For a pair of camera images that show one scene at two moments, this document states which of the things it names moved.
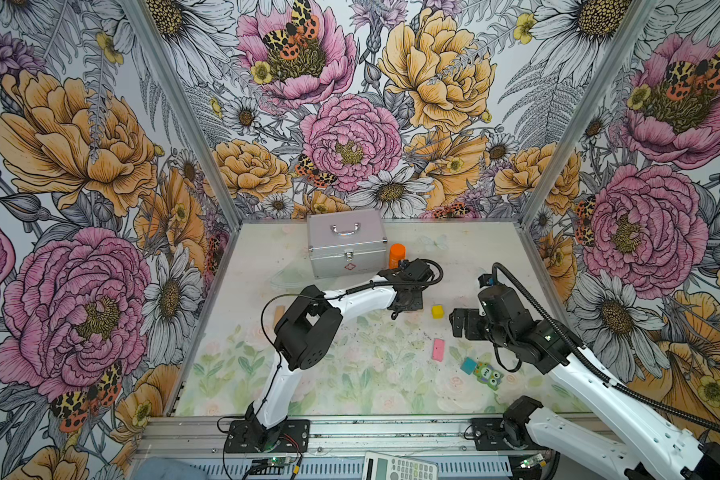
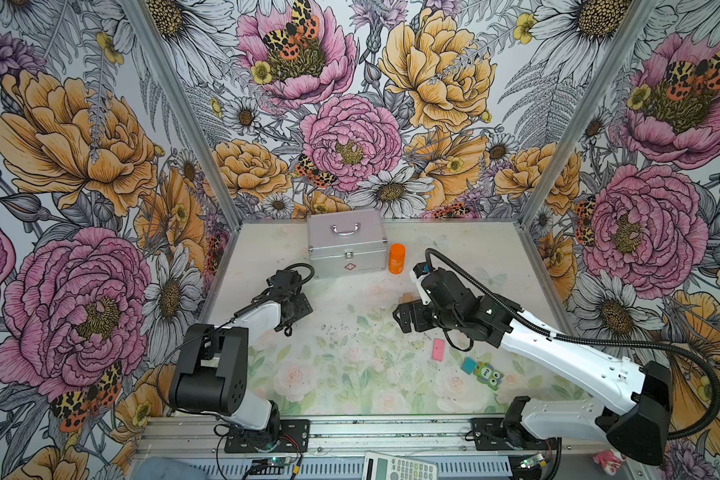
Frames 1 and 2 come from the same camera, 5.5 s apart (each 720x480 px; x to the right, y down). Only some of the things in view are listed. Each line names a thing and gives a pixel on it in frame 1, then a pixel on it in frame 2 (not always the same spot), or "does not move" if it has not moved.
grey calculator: (383, 466) does not move
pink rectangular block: (438, 349) does not move
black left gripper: (417, 303) to (303, 306)
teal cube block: (468, 365) does not move
